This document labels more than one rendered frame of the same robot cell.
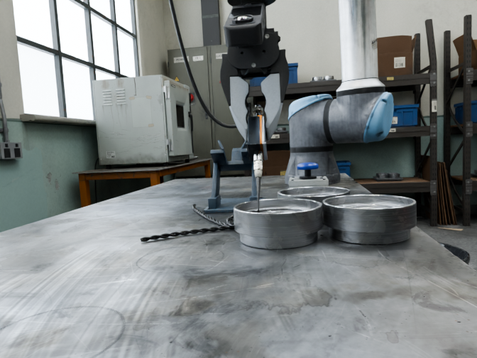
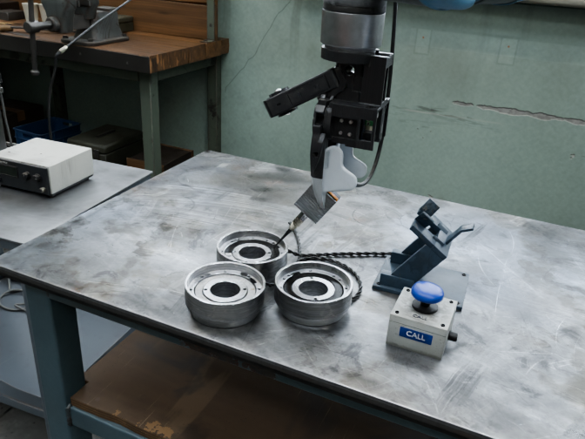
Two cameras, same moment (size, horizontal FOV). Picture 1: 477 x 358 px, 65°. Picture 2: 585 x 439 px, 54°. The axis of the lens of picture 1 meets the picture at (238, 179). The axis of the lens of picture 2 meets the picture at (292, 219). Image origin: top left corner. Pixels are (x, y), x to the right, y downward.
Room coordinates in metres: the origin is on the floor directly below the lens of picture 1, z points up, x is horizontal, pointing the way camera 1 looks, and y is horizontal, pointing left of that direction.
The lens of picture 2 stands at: (0.66, -0.75, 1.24)
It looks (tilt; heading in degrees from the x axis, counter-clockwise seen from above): 26 degrees down; 103
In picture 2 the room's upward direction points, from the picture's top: 4 degrees clockwise
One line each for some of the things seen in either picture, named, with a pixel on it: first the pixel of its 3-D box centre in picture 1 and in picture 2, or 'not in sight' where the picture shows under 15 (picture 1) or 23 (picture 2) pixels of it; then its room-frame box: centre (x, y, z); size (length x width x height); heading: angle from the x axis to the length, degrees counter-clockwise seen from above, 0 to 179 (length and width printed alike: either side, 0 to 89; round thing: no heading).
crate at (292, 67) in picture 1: (273, 78); not in sight; (4.15, -0.44, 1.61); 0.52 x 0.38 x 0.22; 83
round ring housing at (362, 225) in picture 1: (368, 217); (225, 294); (0.44, -0.15, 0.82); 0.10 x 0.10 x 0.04
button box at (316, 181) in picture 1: (308, 189); (426, 321); (0.70, -0.13, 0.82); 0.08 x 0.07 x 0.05; 170
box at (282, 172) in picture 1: (275, 167); not in sight; (4.13, -0.42, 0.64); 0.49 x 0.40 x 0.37; 85
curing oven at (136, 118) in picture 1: (151, 124); not in sight; (3.01, 0.67, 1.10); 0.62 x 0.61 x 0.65; 170
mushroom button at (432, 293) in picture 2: (307, 175); (425, 303); (0.69, -0.13, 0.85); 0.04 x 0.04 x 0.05
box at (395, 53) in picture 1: (385, 60); not in sight; (3.93, -1.57, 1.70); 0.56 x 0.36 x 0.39; 75
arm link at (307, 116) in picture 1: (312, 121); not in sight; (1.02, -0.21, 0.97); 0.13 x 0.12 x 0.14; 55
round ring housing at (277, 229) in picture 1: (277, 221); (252, 257); (0.44, -0.04, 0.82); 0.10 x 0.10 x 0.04
